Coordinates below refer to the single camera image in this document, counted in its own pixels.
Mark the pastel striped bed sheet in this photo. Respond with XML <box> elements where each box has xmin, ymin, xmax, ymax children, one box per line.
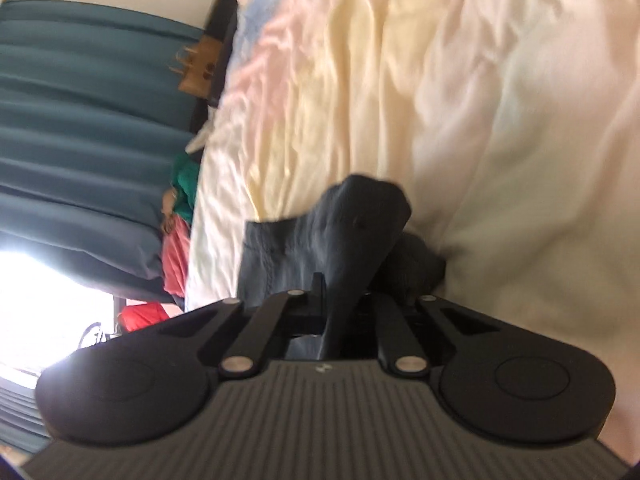
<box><xmin>184</xmin><ymin>0</ymin><xmax>640</xmax><ymax>466</ymax></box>

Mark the dark grey garment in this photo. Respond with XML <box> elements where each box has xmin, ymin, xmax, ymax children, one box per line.
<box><xmin>237</xmin><ymin>173</ymin><xmax>449</xmax><ymax>361</ymax></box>

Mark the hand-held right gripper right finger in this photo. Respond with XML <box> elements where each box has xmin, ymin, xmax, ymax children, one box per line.
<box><xmin>369</xmin><ymin>292</ymin><xmax>502</xmax><ymax>375</ymax></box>

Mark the teal curtain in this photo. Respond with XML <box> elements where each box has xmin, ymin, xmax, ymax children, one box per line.
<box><xmin>0</xmin><ymin>0</ymin><xmax>207</xmax><ymax>295</ymax></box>

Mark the green cloth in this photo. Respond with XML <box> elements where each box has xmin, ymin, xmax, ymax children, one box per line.
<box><xmin>171</xmin><ymin>152</ymin><xmax>202</xmax><ymax>224</ymax></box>

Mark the red cloth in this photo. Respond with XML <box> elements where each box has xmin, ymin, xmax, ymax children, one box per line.
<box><xmin>117</xmin><ymin>301</ymin><xmax>169</xmax><ymax>334</ymax></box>

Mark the brown paper bag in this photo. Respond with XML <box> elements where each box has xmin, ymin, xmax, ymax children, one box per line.
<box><xmin>167</xmin><ymin>36</ymin><xmax>224</xmax><ymax>99</ymax></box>

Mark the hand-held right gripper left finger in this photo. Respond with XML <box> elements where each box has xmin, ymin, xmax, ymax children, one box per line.
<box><xmin>159</xmin><ymin>272</ymin><xmax>329</xmax><ymax>378</ymax></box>

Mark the pink cloth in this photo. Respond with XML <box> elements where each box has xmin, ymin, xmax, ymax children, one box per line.
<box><xmin>160</xmin><ymin>219</ymin><xmax>192</xmax><ymax>307</ymax></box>

